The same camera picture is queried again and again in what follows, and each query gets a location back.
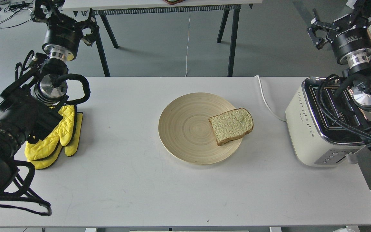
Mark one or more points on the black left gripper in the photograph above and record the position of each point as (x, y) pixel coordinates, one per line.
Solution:
(64, 33)

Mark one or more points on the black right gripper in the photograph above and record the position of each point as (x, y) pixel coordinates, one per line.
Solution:
(353, 35)

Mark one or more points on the slice of bread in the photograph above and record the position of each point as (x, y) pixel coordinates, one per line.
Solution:
(231, 125)

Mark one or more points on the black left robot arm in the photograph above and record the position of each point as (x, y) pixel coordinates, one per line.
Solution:
(31, 104)

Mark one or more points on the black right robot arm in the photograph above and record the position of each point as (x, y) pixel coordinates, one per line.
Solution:
(337, 103)

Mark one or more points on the cream white toaster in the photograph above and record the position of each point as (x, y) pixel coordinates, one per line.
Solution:
(316, 139)

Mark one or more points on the background table with black legs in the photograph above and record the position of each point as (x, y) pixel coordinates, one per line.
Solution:
(103, 8)

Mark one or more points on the yellow oven mitt upper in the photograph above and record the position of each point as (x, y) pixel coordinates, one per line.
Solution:
(61, 135)

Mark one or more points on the yellow oven mitt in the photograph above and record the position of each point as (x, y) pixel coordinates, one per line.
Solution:
(69, 149)
(61, 135)

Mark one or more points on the yellow oven mitt lower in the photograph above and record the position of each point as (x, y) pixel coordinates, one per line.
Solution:
(69, 149)

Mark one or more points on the round bamboo plate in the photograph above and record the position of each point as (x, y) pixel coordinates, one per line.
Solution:
(185, 131)

